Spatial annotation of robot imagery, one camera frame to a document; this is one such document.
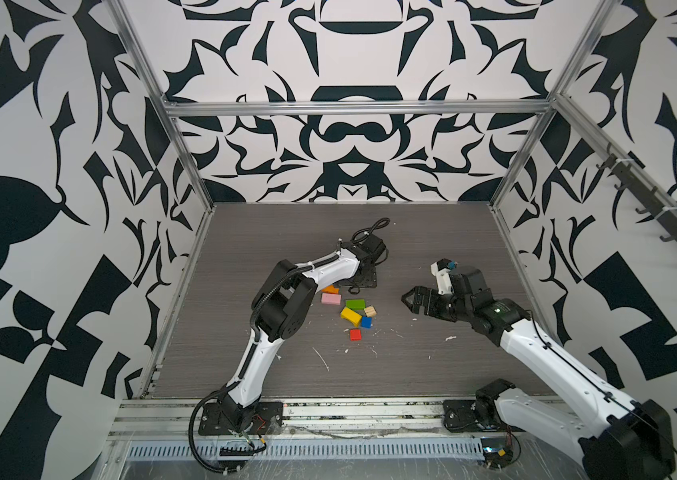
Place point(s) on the green wood block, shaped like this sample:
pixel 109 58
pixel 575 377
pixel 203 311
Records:
pixel 356 304

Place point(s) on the white cable duct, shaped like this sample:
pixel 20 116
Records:
pixel 470 449

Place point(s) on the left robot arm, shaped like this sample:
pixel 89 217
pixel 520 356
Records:
pixel 279 310

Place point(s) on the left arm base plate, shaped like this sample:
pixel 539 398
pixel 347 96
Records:
pixel 259 419

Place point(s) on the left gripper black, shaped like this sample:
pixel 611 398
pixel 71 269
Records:
pixel 372 280

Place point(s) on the black hook rail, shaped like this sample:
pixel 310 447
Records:
pixel 654 202

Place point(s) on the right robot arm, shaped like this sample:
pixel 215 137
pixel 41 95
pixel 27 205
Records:
pixel 608 433

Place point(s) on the blue wood cube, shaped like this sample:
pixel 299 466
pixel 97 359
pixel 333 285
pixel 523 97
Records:
pixel 366 322

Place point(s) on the pink wood block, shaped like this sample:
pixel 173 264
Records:
pixel 331 299

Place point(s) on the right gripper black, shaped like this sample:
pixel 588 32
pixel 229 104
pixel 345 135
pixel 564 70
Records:
pixel 421 291

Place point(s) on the yellow wood block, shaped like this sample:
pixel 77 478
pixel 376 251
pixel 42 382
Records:
pixel 352 316

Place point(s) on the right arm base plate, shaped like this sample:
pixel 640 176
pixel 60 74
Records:
pixel 474 416

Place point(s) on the small natural wood cube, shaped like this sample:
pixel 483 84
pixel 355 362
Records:
pixel 370 311

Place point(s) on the small green circuit board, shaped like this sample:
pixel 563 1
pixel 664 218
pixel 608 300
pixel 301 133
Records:
pixel 499 453

